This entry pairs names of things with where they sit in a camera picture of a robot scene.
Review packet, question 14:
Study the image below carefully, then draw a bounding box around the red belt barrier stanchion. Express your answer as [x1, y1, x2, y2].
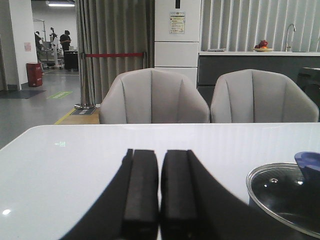
[74, 52, 147, 110]

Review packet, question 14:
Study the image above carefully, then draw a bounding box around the grey armchair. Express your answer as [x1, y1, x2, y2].
[99, 68, 210, 124]
[210, 69, 320, 124]

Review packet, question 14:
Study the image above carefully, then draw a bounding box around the white refrigerator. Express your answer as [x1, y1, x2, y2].
[154, 0, 202, 86]

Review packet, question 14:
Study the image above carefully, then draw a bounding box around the fruit plate on counter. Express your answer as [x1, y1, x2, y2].
[253, 39, 273, 52]

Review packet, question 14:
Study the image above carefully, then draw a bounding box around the grey kitchen counter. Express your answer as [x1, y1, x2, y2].
[197, 51, 320, 105]

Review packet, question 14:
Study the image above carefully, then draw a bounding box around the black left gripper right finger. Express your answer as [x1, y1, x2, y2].
[160, 150, 313, 240]

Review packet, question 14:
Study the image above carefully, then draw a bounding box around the chrome kitchen faucet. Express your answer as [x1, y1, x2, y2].
[285, 23, 296, 52]

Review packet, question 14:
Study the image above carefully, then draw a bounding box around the red trash bin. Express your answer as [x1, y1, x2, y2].
[26, 62, 43, 87]

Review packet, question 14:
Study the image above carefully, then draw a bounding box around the person in black clothes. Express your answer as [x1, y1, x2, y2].
[59, 30, 79, 71]

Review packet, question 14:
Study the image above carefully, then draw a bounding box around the right grey armchair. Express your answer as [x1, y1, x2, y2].
[210, 69, 320, 124]

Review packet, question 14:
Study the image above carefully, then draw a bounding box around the glass pot lid blue knob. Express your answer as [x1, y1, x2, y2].
[246, 151, 320, 240]

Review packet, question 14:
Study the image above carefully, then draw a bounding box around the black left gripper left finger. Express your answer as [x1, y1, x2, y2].
[62, 149, 159, 240]

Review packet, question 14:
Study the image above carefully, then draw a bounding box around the grey curtain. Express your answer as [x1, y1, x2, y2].
[75, 0, 155, 104]

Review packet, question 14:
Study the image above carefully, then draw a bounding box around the left grey armchair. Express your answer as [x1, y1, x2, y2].
[99, 68, 210, 124]

